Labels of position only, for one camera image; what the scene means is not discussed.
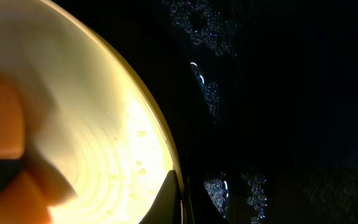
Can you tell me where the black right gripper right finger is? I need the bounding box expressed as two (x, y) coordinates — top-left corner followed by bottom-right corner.
(139, 170), (182, 224)

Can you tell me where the orange green scrub sponge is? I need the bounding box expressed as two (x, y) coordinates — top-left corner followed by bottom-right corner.
(0, 77), (75, 224)

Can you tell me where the yellow plate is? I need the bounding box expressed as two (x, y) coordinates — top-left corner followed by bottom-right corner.
(0, 1), (186, 224)

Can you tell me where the round black tray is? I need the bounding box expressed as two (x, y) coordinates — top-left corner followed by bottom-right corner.
(60, 1), (358, 223)

